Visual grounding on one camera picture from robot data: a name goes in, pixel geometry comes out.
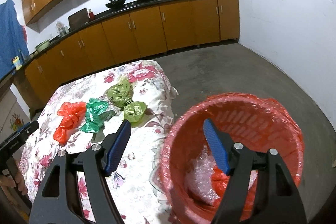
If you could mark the green pot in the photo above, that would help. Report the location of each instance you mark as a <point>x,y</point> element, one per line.
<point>42,46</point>

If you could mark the red bottle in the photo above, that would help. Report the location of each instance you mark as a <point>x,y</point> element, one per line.
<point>91,15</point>

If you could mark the person's left hand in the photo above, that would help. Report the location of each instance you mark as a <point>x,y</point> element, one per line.
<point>18,181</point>

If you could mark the light green plastic bag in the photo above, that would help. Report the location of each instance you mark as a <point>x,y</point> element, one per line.
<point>121,96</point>

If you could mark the orange lower kitchen cabinets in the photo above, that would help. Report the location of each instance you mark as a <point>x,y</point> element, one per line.
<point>129,35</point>

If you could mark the yellow bottle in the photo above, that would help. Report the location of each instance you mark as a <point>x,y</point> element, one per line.
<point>17,63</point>

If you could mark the clear bubble wrap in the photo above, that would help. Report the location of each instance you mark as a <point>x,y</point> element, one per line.
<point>198,177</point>

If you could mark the black wok left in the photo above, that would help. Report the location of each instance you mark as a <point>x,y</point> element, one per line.
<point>115,4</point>

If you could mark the glass jar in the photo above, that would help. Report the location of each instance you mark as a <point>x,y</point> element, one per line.
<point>62,30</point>

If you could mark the red lined trash basket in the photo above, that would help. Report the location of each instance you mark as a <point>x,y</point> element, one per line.
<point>259,124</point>

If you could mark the orange plastic bag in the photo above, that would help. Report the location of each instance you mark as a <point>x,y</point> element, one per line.
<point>219,182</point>
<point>72,114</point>

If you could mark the dark green plastic bag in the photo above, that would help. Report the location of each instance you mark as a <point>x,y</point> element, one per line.
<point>97,112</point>

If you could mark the dark cutting board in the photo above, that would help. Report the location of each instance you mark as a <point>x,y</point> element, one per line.
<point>78,19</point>

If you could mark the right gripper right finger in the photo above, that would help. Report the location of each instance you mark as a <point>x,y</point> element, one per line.
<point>277,199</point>

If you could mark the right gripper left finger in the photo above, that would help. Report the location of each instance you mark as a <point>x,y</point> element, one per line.
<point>58,196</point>

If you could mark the floral tablecloth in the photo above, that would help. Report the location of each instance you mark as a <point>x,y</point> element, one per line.
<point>135,185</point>

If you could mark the blue cloth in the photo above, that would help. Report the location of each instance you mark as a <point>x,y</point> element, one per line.
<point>12,40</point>

